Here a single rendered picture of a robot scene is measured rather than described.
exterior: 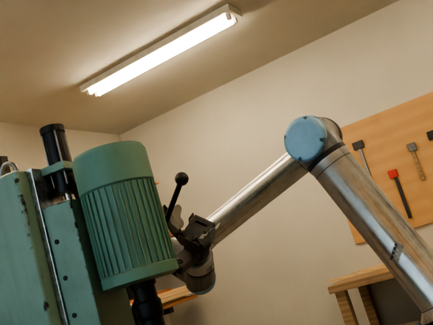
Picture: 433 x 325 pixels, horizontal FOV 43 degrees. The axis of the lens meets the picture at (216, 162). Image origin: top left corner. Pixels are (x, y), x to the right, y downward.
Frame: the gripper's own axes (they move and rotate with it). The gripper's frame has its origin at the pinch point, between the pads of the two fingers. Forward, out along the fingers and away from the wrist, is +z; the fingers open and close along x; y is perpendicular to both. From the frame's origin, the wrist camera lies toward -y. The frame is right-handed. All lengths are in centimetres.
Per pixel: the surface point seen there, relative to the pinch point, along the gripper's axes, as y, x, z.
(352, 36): 296, -48, -155
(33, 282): -33.9, -18.2, 5.9
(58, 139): -5.0, -31.8, 17.8
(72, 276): -28.5, -11.7, 5.2
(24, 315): -39.7, -17.5, 1.0
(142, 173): -5.0, -6.7, 19.1
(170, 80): 204, -163, -174
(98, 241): -21.1, -8.4, 12.0
